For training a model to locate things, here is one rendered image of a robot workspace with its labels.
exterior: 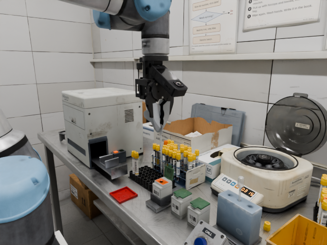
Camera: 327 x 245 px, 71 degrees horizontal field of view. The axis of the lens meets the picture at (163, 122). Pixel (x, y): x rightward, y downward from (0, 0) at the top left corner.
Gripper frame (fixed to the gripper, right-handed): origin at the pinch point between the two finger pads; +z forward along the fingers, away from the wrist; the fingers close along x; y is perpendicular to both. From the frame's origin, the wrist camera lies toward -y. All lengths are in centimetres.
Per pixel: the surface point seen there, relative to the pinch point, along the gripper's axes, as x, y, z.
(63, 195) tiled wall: -16, 169, 108
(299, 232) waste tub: -11.0, -35.3, 18.5
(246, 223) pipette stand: -3.5, -26.6, 17.8
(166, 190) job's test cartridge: -0.4, -2.2, 19.0
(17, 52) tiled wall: 5, 169, -27
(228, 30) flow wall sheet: -56, 18, -33
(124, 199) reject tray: 8.0, 8.5, 23.7
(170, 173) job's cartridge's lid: -3.1, -0.8, 14.9
